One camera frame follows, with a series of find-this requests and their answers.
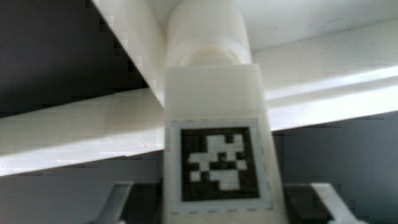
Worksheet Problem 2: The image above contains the white U-shaped obstacle fence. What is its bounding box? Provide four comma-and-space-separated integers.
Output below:
0, 64, 398, 177

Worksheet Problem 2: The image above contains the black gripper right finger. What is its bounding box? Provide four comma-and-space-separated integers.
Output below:
285, 183, 369, 224

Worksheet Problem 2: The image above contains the white square tabletop tray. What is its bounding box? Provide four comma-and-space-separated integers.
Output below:
93, 0, 398, 105

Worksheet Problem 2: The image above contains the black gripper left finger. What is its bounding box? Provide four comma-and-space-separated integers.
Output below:
88, 182, 163, 224

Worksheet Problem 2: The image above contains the white table leg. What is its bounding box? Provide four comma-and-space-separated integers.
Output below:
164, 47, 289, 224

